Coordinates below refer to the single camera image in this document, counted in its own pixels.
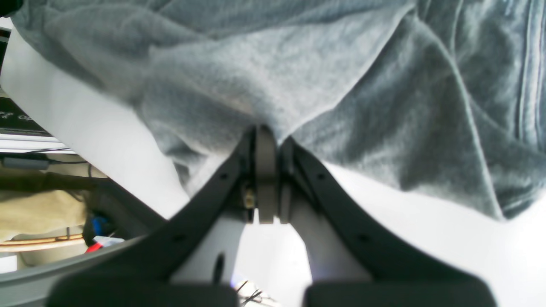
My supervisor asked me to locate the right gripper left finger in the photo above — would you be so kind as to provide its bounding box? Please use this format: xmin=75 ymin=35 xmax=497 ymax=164
xmin=46 ymin=126 xmax=278 ymax=307

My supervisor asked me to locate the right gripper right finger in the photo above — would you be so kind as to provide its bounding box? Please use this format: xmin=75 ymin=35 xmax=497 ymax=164
xmin=279 ymin=139 xmax=497 ymax=307

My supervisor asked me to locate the grey T-shirt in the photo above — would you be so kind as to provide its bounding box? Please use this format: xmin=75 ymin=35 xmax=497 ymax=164
xmin=12 ymin=0 xmax=545 ymax=220

